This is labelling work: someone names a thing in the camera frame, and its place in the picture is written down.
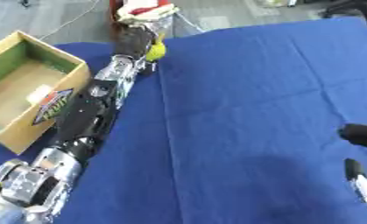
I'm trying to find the tan cardboard box green inside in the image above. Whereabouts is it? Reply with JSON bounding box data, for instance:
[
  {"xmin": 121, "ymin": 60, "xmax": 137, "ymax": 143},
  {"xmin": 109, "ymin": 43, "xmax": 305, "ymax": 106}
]
[{"xmin": 0, "ymin": 30, "xmax": 95, "ymax": 156}]

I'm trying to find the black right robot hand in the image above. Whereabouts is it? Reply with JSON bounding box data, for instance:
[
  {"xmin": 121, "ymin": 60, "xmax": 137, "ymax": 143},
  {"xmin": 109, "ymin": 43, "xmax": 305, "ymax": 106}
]
[{"xmin": 337, "ymin": 122, "xmax": 367, "ymax": 214}]

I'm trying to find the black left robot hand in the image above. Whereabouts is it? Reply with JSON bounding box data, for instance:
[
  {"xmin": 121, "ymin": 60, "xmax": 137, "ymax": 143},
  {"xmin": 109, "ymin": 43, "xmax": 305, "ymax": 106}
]
[{"xmin": 110, "ymin": 24, "xmax": 160, "ymax": 75}]

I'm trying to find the black chair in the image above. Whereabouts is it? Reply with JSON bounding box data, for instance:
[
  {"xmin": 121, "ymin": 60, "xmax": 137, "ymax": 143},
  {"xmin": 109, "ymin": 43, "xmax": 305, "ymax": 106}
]
[{"xmin": 319, "ymin": 0, "xmax": 367, "ymax": 29}]

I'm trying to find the white cable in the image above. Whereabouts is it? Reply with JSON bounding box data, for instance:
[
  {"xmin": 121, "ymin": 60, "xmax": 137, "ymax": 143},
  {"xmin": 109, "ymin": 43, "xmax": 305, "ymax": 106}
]
[
  {"xmin": 173, "ymin": 12, "xmax": 208, "ymax": 33},
  {"xmin": 37, "ymin": 0, "xmax": 102, "ymax": 42}
]

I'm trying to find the white and red soft toy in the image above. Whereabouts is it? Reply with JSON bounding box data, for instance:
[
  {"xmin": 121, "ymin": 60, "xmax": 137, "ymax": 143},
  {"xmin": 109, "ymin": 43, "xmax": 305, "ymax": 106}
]
[{"xmin": 116, "ymin": 0, "xmax": 182, "ymax": 28}]

